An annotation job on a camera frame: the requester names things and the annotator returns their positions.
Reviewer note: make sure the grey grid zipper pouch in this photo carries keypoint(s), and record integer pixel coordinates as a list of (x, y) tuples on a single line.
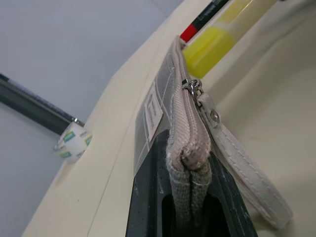
[(182, 118)]

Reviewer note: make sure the red and black marker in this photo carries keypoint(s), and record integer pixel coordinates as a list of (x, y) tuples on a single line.
[(197, 26)]

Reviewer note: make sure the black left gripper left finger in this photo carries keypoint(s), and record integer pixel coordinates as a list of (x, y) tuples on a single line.
[(145, 197)]

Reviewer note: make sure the dark metal rail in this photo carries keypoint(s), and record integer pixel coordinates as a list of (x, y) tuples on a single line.
[(34, 108)]

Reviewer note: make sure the clear printed tape roll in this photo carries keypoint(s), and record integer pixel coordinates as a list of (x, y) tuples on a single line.
[(72, 140)]

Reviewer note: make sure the yellow highlighter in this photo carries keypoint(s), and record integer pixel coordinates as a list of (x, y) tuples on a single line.
[(209, 51)]

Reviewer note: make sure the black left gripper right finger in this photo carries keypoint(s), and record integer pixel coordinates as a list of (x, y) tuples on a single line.
[(229, 195)]

